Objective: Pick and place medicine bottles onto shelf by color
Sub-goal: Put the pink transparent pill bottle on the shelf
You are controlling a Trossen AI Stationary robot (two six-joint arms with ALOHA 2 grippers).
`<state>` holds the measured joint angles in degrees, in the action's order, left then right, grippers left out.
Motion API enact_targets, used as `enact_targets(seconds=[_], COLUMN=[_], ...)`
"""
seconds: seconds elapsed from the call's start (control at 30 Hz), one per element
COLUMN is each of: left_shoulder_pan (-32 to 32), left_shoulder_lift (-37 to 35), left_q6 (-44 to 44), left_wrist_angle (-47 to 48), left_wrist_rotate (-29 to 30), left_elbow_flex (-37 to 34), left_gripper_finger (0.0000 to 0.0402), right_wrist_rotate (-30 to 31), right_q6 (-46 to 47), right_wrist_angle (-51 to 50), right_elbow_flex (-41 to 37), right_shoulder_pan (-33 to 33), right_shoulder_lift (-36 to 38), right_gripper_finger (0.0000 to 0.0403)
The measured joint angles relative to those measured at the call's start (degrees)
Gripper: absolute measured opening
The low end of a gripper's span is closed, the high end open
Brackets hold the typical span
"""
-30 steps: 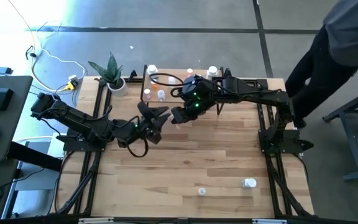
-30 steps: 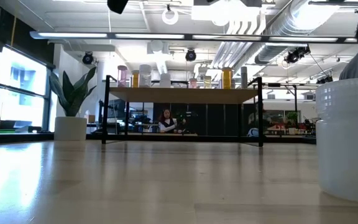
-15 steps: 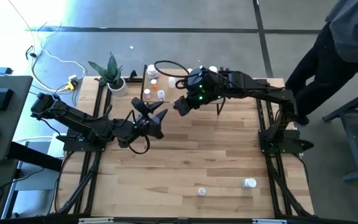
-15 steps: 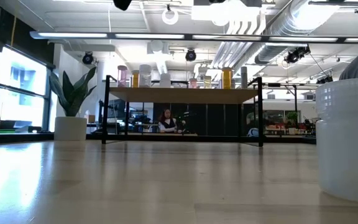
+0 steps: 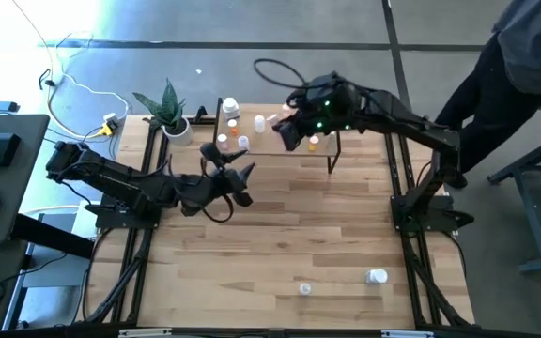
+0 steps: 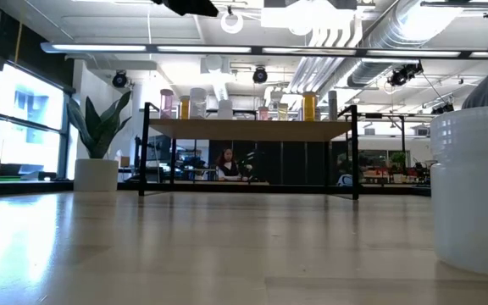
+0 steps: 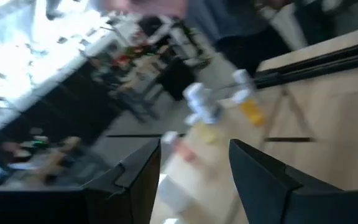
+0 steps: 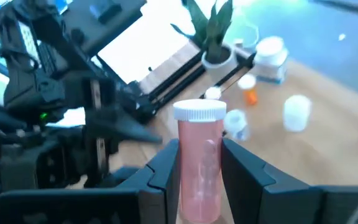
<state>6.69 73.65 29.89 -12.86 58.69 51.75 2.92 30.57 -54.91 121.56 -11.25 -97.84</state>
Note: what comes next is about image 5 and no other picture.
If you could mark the magenta pill bottle white cap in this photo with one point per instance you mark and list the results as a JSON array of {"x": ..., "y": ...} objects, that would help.
[{"x": 222, "y": 141}]

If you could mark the silver metal bracket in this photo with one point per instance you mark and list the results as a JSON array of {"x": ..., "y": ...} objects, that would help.
[
  {"x": 144, "y": 333},
  {"x": 406, "y": 333}
]

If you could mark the white round plant pot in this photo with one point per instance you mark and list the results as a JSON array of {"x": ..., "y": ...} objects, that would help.
[{"x": 180, "y": 136}]

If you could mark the grey metal table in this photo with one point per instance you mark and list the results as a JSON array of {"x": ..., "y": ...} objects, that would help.
[{"x": 531, "y": 157}]

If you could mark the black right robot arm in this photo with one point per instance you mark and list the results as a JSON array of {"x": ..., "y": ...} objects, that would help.
[{"x": 416, "y": 127}]

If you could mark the large white wide-cap bottle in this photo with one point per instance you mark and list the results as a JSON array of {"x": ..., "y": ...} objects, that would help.
[{"x": 376, "y": 276}]

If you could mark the black aluminium table frame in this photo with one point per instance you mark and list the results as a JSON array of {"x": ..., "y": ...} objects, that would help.
[{"x": 394, "y": 178}]

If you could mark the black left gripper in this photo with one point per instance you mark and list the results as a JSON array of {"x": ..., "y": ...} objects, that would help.
[{"x": 205, "y": 192}]

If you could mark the white melatonin bottle blue label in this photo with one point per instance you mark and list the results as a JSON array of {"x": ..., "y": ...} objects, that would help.
[{"x": 230, "y": 107}]

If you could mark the person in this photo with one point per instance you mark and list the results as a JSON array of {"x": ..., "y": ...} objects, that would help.
[{"x": 510, "y": 56}]

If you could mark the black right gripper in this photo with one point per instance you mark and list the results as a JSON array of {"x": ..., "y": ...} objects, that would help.
[{"x": 329, "y": 108}]

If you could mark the white power adapter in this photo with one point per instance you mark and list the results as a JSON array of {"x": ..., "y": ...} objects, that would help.
[{"x": 111, "y": 117}]

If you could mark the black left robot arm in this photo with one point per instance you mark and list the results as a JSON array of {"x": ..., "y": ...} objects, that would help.
[{"x": 111, "y": 176}]

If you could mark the green snake plant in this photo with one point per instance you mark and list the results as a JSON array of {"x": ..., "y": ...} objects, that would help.
[{"x": 167, "y": 105}]

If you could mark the grey desk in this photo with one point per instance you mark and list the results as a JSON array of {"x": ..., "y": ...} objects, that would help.
[{"x": 17, "y": 178}]

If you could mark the amber pill bottle white cap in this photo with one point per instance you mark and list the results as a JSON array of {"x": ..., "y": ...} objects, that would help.
[{"x": 233, "y": 126}]

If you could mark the yellow power plug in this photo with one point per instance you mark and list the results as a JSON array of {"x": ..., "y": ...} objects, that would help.
[{"x": 106, "y": 130}]

